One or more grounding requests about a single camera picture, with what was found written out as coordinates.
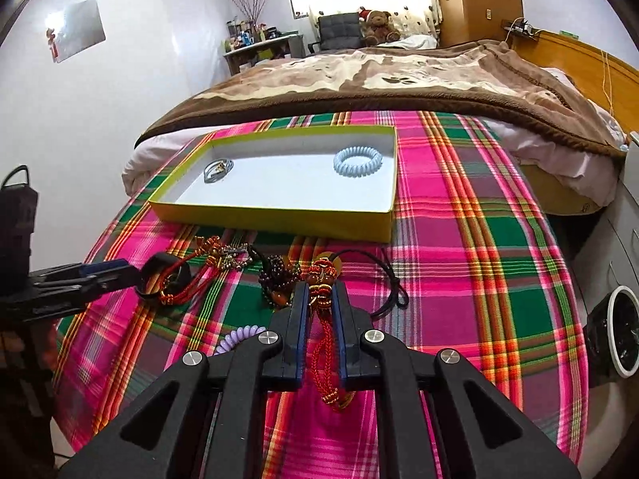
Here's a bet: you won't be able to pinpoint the yellow-green shallow box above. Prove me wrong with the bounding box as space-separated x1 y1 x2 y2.
149 125 397 243

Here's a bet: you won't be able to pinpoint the dark bead bracelet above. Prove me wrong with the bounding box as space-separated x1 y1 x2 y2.
247 243 302 309

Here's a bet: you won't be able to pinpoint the silver wall poster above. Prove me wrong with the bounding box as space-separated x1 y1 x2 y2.
46 0 106 64

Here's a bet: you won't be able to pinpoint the black cord teal bead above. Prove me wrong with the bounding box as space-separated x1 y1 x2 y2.
328 249 409 321

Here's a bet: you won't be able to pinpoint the brown teddy bear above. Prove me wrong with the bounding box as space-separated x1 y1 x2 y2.
359 8 401 47

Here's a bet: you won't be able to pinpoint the white pillow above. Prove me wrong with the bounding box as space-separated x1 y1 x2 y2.
378 34 439 50

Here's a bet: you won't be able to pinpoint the purple spiral hair tie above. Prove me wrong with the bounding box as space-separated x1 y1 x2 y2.
214 324 268 356

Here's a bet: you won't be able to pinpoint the red cord tassel charm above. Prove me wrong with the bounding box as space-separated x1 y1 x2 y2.
159 236 224 306

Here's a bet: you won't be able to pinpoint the red knot cord charm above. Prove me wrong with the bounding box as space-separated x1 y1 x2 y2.
306 255 354 412

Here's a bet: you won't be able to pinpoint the dark grey chair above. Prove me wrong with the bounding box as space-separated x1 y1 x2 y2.
308 13 364 55

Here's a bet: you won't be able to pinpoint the black wristband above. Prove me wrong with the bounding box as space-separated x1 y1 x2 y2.
134 252 193 302

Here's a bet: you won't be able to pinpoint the wooden headboard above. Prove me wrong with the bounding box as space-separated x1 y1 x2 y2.
509 30 639 133

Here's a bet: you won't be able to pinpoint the blue spiral hair tie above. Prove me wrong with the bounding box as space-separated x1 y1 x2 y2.
332 145 385 179

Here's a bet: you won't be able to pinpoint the white nightstand drawers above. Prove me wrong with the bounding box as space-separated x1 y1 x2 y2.
572 132 639 325

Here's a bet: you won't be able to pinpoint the brown fleece blanket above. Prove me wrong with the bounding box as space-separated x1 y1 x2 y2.
140 40 625 159

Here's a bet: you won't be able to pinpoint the grey hair tie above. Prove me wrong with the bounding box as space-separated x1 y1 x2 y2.
202 158 235 184

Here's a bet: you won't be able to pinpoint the black bin white rim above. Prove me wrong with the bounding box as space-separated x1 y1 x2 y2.
585 285 638 387

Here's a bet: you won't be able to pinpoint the pink plaid cloth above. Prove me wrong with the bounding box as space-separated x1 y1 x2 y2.
54 111 588 459

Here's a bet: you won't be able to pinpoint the cluttered wooden desk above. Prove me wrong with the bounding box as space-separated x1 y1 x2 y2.
223 27 306 76

